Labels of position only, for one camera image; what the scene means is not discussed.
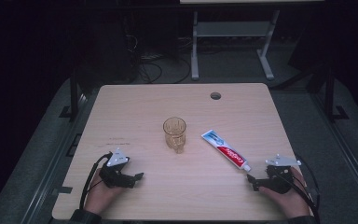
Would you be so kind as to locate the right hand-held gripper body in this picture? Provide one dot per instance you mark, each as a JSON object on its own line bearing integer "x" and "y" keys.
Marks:
{"x": 279, "y": 179}

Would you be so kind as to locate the white metal stand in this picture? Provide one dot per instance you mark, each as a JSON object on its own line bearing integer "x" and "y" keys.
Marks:
{"x": 230, "y": 29}

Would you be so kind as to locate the white red toothpaste tube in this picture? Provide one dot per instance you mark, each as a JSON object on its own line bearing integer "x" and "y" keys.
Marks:
{"x": 227, "y": 151}

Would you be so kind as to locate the round grey table grommet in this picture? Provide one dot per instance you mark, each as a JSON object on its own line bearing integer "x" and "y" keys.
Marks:
{"x": 215, "y": 95}

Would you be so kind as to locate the grey metal floor rail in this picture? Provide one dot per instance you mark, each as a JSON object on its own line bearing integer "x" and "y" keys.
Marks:
{"x": 343, "y": 140}
{"x": 56, "y": 155}

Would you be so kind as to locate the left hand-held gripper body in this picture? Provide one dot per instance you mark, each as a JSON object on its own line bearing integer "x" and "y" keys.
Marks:
{"x": 115, "y": 169}

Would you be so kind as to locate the clear amber glass cup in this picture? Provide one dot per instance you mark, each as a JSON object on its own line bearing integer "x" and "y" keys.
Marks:
{"x": 174, "y": 135}

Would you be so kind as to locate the person's right hand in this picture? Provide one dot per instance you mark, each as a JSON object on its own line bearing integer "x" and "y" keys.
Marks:
{"x": 292, "y": 200}

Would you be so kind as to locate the person's left hand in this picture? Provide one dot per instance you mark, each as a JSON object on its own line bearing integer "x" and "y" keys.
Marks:
{"x": 101, "y": 196}

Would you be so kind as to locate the black metal post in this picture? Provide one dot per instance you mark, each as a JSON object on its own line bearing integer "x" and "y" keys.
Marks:
{"x": 74, "y": 93}
{"x": 330, "y": 93}

